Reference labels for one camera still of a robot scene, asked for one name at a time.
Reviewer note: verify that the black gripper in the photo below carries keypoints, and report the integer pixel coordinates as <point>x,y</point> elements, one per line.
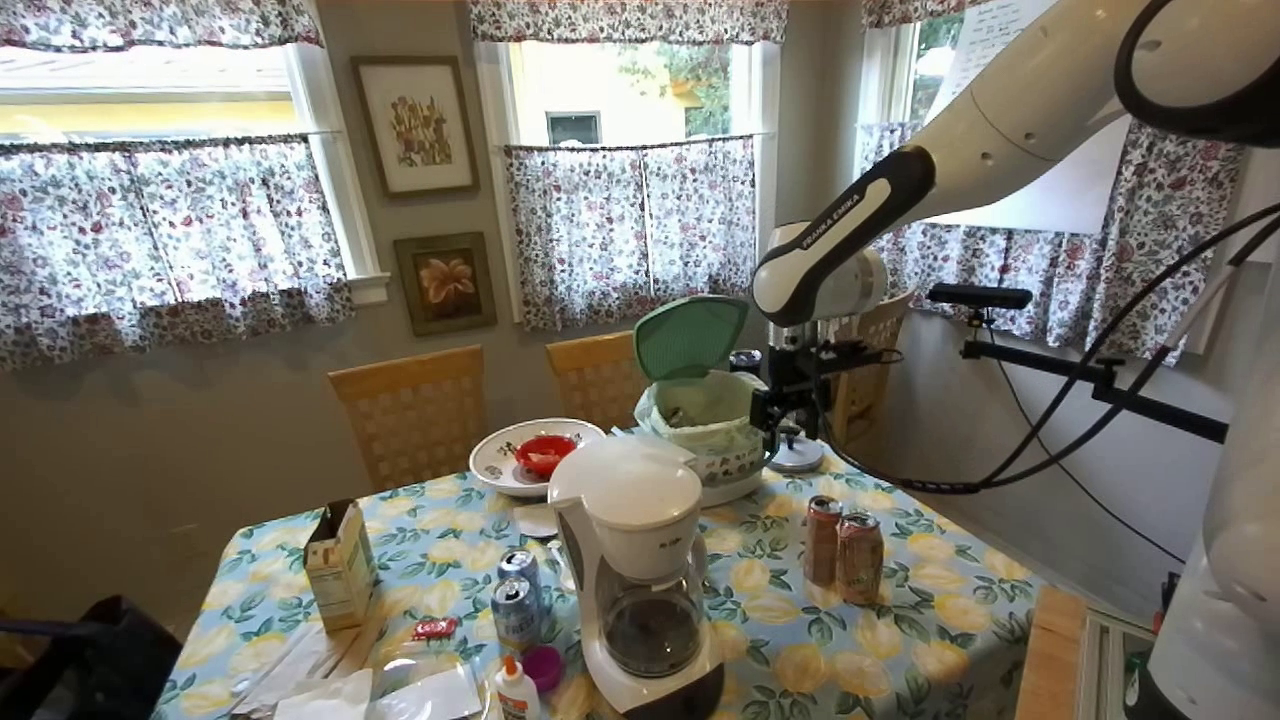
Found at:
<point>795,382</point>

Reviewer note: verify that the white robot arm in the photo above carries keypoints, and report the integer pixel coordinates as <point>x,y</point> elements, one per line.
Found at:
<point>1014,123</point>

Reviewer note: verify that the white bin with green rim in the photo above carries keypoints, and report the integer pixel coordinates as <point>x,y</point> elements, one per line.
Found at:
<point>720,467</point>

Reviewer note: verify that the translucent bin liner bag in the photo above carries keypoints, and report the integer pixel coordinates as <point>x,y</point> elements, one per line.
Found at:
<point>701,407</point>

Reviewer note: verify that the wooden lattice back chair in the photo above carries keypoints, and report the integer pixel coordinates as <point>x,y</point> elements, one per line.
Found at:
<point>411,423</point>
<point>867,386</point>
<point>594,382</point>

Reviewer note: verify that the white coffee maker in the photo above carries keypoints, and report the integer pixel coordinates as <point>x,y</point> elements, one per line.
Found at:
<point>625,512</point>

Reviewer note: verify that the lemon print tablecloth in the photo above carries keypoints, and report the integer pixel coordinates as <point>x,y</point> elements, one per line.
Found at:
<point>867,643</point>

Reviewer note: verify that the red bowl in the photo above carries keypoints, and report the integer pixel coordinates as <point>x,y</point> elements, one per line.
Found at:
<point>545,456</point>

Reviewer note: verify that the floral cafe curtain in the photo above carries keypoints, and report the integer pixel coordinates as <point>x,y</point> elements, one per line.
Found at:
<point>160,242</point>
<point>625,224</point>
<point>1161,242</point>

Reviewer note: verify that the black boom stand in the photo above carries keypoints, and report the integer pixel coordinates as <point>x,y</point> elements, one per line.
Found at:
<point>1041,375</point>

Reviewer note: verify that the small white lid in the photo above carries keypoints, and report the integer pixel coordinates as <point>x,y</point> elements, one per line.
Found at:
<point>538,520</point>

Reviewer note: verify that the magenta round lid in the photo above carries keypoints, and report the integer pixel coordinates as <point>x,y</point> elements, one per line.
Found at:
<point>542,670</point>

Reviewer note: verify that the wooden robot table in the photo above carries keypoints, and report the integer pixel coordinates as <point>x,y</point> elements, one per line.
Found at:
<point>1053,655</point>

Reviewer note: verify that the dark framed flower picture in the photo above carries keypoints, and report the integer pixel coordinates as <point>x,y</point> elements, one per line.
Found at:
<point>446,285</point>

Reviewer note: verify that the white framed window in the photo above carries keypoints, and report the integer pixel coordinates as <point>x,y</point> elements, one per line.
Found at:
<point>160,92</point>
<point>934,54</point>
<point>625,85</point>

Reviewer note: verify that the white glue bottle orange cap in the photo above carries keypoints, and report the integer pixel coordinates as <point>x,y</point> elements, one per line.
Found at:
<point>519,694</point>

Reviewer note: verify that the small red wrapper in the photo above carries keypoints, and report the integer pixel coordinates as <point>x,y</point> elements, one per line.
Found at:
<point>433,631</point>

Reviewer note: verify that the handwritten white paper sheet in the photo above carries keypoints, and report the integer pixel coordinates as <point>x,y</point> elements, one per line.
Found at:
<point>966,54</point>

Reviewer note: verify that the floral valance curtain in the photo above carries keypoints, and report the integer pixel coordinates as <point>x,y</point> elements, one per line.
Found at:
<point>625,17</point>
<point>922,8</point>
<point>160,20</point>

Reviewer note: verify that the green white carton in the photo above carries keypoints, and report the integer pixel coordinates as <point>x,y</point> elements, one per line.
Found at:
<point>342,564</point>

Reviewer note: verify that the light framed floral picture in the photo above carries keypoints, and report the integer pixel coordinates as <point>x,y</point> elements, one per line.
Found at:
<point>418,124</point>

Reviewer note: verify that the black bag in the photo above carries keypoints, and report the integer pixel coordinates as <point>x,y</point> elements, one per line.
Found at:
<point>83,660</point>

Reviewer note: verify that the aluminium rail frame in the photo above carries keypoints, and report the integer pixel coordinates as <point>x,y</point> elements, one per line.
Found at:
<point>1115,666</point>

